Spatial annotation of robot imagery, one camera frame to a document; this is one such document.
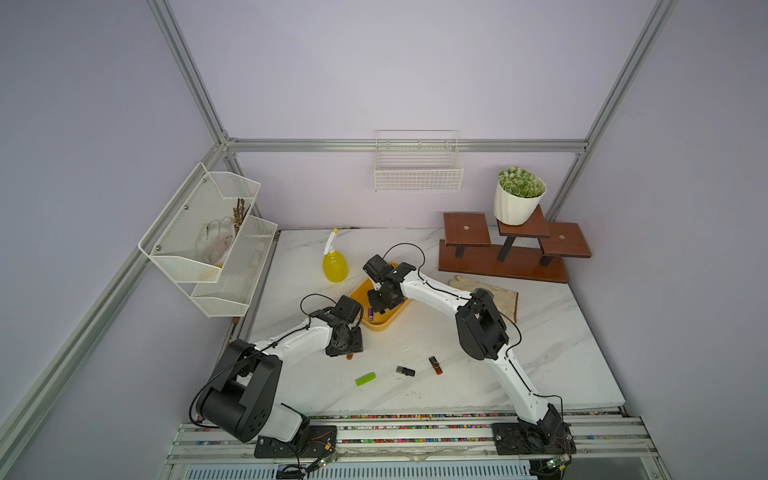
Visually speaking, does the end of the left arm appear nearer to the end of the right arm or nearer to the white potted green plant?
the end of the right arm

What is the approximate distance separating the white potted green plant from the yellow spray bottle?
54 centimetres

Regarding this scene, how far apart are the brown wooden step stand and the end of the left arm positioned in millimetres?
413

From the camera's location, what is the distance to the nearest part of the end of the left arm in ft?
2.15

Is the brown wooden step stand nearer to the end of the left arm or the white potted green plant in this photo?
the white potted green plant

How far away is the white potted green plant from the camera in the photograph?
2.74 feet

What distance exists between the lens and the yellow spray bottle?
964 mm

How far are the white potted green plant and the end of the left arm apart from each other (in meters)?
0.52

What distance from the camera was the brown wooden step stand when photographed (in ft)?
3.16

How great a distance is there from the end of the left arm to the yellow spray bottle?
0.85 feet
